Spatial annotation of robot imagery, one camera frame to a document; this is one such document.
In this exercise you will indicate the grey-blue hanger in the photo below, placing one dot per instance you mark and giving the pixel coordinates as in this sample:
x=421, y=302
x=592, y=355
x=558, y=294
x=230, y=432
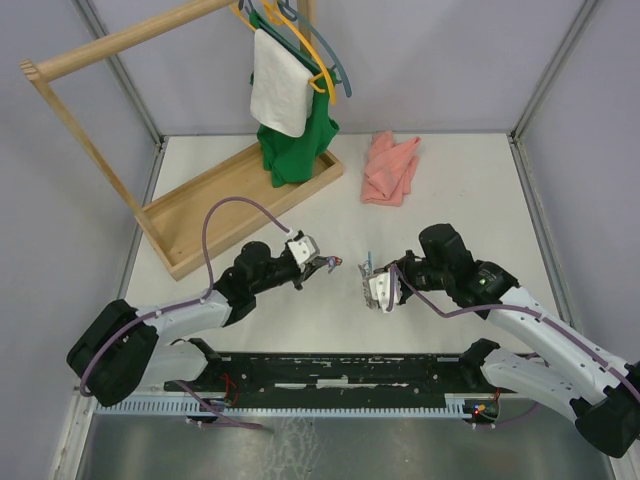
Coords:
x=325, y=50

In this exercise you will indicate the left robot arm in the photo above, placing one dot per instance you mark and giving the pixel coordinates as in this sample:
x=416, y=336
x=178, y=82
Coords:
x=126, y=348

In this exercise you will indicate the pink cloth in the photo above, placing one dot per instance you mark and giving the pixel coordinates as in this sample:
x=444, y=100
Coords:
x=389, y=170

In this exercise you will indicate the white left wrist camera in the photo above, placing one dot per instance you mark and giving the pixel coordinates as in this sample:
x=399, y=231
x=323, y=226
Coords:
x=303, y=248

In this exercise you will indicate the green shirt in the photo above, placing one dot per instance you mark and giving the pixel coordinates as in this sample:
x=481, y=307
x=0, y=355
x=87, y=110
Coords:
x=291, y=160

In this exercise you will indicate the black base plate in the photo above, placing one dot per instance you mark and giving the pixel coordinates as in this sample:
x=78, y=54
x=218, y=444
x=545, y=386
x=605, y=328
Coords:
x=340, y=381

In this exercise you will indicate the wooden clothes rack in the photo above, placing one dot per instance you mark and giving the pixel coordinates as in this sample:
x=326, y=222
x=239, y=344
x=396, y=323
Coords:
x=172, y=222

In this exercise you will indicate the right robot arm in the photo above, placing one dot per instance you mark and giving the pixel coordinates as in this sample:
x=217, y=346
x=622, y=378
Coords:
x=593, y=388

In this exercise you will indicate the yellow hanger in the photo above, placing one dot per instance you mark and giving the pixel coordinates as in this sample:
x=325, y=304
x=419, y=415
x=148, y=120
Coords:
x=305, y=45

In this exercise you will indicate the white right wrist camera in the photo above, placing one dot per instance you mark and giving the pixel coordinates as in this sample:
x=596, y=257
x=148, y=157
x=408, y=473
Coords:
x=387, y=288

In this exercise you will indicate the key with blue window tag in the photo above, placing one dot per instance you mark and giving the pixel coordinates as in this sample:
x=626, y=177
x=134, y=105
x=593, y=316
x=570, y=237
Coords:
x=333, y=262

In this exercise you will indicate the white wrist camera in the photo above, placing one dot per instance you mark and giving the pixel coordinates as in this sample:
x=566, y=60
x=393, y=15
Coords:
x=303, y=248
x=387, y=288

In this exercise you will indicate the aluminium frame rail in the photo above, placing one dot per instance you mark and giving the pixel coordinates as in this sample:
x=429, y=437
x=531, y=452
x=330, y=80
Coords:
x=89, y=15

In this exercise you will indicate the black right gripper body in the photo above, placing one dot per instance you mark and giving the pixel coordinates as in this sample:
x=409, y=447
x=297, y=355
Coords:
x=414, y=272

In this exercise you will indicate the white towel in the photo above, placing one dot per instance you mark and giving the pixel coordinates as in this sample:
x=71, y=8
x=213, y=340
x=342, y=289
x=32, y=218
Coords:
x=282, y=95

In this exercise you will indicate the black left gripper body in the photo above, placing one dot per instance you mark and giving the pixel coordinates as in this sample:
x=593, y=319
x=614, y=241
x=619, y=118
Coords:
x=303, y=273

